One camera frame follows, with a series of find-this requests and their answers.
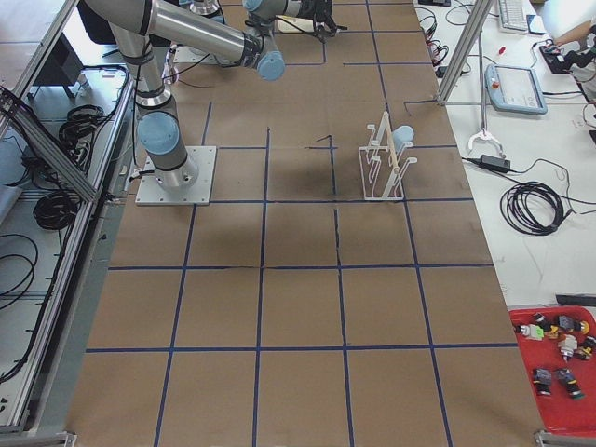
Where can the white wire cup rack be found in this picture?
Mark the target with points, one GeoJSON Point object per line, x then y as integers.
{"type": "Point", "coordinates": [382, 165]}

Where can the teach pendant tablet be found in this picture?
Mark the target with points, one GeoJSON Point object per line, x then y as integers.
{"type": "Point", "coordinates": [514, 89]}

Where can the light blue cup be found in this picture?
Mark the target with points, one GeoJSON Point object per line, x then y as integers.
{"type": "Point", "coordinates": [403, 134]}

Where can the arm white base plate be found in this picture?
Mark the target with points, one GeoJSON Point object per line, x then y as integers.
{"type": "Point", "coordinates": [188, 185]}
{"type": "Point", "coordinates": [185, 54]}

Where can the cream plastic tray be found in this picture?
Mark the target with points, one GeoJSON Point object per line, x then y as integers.
{"type": "Point", "coordinates": [291, 25]}

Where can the red parts tray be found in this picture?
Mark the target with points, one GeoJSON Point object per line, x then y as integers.
{"type": "Point", "coordinates": [557, 345]}

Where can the white keyboard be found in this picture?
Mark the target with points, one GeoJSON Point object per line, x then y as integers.
{"type": "Point", "coordinates": [511, 16]}

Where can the aluminium frame post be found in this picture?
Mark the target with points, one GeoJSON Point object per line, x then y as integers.
{"type": "Point", "coordinates": [468, 37]}

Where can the white grabber tool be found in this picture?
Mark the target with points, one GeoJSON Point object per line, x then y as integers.
{"type": "Point", "coordinates": [484, 135]}

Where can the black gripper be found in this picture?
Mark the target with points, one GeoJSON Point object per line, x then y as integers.
{"type": "Point", "coordinates": [309, 7]}

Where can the black power adapter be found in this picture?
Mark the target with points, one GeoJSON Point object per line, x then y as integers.
{"type": "Point", "coordinates": [495, 164]}

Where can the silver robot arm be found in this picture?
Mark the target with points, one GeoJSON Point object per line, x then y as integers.
{"type": "Point", "coordinates": [134, 22]}

